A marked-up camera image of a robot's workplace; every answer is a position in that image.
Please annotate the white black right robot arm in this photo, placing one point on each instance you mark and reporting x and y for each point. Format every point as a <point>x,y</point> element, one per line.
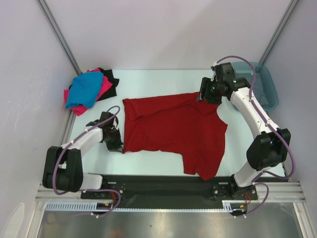
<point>270,145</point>

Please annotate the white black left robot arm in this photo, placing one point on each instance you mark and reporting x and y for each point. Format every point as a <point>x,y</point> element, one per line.
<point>63,171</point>

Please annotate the blue t shirt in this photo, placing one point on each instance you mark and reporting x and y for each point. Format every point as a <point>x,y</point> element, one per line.
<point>84,90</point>

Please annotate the left aluminium corner post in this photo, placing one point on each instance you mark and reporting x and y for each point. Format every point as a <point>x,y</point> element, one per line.
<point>48,14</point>

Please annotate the pink folded t shirt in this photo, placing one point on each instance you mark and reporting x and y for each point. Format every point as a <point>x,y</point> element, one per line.
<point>79,110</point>

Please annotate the aluminium front frame rail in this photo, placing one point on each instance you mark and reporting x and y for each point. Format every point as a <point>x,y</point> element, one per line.
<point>278,192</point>

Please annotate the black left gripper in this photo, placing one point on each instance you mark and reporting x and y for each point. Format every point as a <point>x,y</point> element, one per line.
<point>117,146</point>

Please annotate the grey slotted cable duct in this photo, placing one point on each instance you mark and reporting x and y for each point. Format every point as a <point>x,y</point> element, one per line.
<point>106,206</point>

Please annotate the grey t shirt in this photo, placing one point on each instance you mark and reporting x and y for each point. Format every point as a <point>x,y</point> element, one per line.
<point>259,94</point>

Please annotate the aluminium corner post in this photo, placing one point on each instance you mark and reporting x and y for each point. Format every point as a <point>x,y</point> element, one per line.
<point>292,6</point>
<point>48,14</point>

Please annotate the right aluminium corner post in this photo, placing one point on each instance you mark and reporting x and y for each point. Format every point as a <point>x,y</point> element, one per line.
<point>292,6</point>

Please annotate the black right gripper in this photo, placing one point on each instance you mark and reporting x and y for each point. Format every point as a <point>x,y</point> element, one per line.
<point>205,84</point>

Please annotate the red t shirt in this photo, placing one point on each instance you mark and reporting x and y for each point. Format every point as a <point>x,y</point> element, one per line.
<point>177,124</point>

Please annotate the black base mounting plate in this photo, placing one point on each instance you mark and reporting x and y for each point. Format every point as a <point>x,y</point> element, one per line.
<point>164,192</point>

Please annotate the black folded t shirt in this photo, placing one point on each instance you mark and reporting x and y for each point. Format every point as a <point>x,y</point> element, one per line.
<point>111,92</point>

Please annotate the teal plastic basket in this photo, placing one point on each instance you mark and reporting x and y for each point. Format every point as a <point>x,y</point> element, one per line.
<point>242,69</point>

